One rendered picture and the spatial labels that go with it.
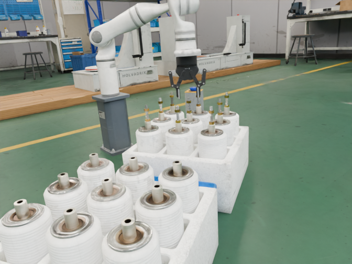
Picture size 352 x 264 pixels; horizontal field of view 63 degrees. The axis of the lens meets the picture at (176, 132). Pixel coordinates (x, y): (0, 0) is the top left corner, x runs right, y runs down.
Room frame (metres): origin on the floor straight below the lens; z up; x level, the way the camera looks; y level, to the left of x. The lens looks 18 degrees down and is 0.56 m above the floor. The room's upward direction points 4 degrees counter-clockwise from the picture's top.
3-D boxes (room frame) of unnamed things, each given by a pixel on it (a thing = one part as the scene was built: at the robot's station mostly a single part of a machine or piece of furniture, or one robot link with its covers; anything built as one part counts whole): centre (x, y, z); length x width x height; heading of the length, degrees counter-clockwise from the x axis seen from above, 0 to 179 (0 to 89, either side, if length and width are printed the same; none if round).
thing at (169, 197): (0.51, 0.05, 0.25); 0.08 x 0.08 x 0.01
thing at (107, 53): (1.47, 0.32, 0.54); 0.09 x 0.09 x 0.17; 76
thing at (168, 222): (0.51, 0.05, 0.16); 0.10 x 0.10 x 0.18
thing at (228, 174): (1.06, -0.06, 0.09); 0.39 x 0.39 x 0.18; 67
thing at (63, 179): (0.60, 0.27, 0.26); 0.02 x 0.02 x 0.03
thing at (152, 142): (1.00, 0.10, 0.16); 0.10 x 0.10 x 0.18
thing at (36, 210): (0.49, 0.31, 0.25); 0.08 x 0.08 x 0.01
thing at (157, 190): (0.51, 0.05, 0.26); 0.02 x 0.02 x 0.03
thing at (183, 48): (1.04, -0.06, 0.53); 0.11 x 0.09 x 0.06; 1
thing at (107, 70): (1.47, 0.32, 0.39); 0.09 x 0.09 x 0.17; 38
